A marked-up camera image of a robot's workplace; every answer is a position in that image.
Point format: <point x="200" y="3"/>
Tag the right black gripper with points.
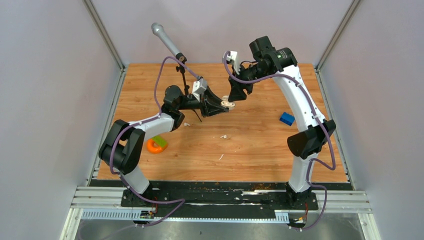
<point x="237" y="92"/>

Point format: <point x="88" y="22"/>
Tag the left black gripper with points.
<point x="208" y="100"/>

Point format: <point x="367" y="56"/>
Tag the small beige charging case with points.
<point x="226" y="103"/>

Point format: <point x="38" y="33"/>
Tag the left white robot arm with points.
<point x="122" y="147"/>

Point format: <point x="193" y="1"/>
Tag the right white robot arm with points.
<point x="314" y="130"/>

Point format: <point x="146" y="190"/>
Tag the blue object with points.
<point x="287" y="118"/>

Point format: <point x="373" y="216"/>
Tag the black tripod microphone stand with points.
<point x="184" y="79"/>

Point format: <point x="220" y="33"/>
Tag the green block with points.
<point x="160" y="141"/>

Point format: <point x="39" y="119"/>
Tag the grey microphone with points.
<point x="158" y="31"/>

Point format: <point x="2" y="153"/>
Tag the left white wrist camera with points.
<point x="199" y="87"/>

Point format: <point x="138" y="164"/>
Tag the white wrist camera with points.
<point x="231" y="57"/>
<point x="199" y="87"/>

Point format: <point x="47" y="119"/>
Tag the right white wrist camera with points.
<point x="231" y="57"/>

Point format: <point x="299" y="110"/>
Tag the orange ring toy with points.
<point x="153" y="148"/>

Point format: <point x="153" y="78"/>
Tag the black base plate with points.
<point x="232" y="200"/>

